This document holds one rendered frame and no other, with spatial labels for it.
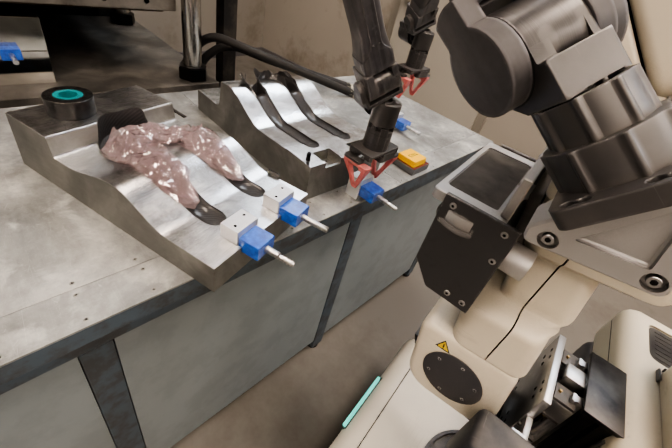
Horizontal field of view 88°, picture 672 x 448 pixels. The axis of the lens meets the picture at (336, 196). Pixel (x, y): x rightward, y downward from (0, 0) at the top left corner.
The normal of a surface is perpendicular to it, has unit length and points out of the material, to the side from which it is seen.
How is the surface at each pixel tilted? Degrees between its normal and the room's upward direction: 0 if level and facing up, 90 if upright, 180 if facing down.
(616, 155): 81
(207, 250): 0
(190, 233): 0
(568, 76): 53
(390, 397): 0
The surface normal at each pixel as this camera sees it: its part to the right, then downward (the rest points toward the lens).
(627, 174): -0.49, 0.29
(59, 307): 0.21, -0.79
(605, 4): 0.07, 0.01
